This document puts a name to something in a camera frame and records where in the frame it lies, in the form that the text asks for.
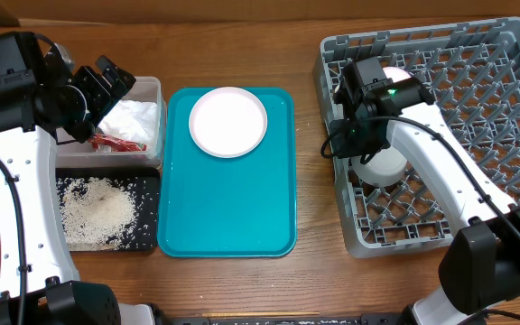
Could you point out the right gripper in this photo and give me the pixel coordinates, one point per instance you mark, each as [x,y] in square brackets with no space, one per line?
[346,149]

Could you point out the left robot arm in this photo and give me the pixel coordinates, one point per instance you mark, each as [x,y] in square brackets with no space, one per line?
[39,283]

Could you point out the wooden chopstick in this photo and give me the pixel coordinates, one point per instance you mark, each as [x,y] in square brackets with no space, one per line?
[258,314]

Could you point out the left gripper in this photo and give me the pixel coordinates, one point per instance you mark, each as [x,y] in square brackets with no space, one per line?
[86,77]

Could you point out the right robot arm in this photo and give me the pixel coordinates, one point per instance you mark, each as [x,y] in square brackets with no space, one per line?
[390,120]

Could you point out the red snack wrapper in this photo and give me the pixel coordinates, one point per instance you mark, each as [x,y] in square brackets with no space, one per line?
[108,144]

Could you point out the white napkin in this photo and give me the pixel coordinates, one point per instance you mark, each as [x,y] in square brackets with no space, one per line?
[133,121]

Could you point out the grey dishwasher rack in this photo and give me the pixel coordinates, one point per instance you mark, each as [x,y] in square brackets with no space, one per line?
[473,71]

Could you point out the pink plate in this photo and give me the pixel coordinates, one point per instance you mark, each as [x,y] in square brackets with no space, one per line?
[228,122]

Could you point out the grey bowl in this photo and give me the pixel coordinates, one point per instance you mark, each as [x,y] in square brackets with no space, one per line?
[385,169]

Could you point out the pile of rice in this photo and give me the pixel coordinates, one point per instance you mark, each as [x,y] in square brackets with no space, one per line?
[95,212]

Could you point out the pink bowl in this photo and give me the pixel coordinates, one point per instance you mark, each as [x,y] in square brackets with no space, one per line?
[396,74]

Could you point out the black plastic tray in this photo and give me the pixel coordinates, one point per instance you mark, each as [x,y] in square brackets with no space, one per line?
[147,207]

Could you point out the clear plastic bin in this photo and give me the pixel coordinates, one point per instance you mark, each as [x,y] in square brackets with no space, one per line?
[76,155]

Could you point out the teal serving tray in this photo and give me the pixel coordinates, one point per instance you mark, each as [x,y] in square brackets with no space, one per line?
[229,207]

